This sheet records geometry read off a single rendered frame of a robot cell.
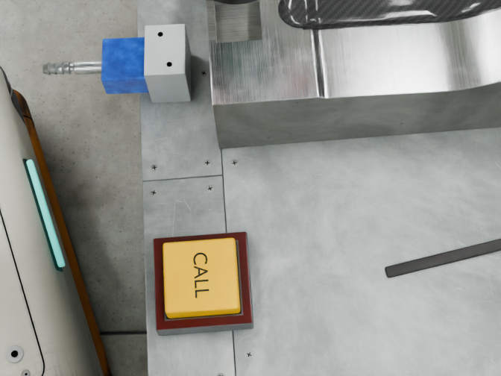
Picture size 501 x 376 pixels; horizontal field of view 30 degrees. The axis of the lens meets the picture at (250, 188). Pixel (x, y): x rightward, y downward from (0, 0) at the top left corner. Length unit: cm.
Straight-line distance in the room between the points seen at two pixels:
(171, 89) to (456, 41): 25
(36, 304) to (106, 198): 39
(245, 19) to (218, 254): 21
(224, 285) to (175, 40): 22
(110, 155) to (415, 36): 102
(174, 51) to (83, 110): 96
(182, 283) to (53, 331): 61
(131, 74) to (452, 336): 35
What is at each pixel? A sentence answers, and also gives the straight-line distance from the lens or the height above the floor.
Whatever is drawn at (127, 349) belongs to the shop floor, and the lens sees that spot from 162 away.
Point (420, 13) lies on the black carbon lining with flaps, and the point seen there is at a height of 88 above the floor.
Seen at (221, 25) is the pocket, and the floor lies 86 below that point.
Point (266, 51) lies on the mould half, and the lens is 78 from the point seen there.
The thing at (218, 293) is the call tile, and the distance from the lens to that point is 76.
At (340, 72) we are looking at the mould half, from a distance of 77.
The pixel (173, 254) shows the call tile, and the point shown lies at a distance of 77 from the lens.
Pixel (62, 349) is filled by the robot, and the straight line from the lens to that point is 135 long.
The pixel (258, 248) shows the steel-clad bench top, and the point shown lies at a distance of 80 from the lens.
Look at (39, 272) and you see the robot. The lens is 139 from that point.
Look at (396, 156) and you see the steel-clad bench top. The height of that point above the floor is 80.
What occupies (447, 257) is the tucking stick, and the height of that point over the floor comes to 80.
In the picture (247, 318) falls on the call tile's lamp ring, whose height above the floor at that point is 82.
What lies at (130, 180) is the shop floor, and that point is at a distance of 171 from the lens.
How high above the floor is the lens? 157
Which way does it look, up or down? 69 degrees down
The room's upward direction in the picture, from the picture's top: 5 degrees counter-clockwise
